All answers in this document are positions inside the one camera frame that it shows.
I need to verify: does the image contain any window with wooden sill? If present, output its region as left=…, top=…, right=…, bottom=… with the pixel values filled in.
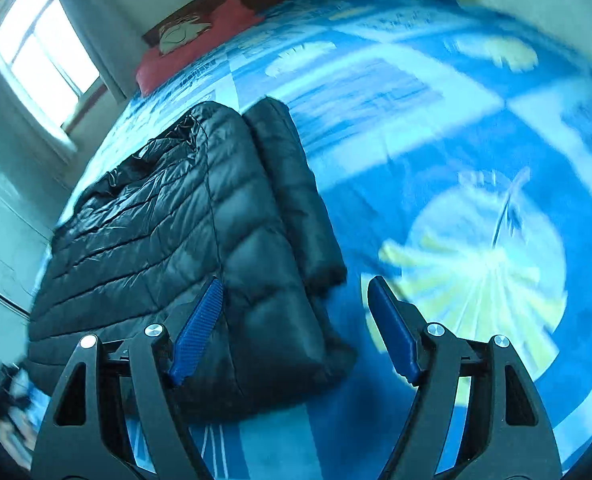
left=0, top=0, right=102, bottom=135

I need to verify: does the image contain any red pillow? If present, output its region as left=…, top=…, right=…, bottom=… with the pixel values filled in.
left=136, top=0, right=265, bottom=97

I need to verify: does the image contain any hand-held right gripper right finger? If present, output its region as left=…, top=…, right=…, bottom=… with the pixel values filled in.
left=367, top=275, right=563, bottom=480

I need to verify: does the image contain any grey curtain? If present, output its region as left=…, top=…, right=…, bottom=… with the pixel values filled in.
left=50, top=0, right=144, bottom=102

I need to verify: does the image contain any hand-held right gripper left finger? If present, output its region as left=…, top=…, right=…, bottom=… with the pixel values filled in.
left=30, top=276, right=225, bottom=480

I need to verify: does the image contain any printed cream cushion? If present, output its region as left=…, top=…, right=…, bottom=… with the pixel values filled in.
left=158, top=16, right=211, bottom=56

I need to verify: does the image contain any black quilted puffer jacket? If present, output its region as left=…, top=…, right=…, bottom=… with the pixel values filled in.
left=27, top=97, right=359, bottom=423

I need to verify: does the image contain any blue patterned bed sheet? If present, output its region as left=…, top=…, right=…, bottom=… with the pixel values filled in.
left=26, top=0, right=592, bottom=480

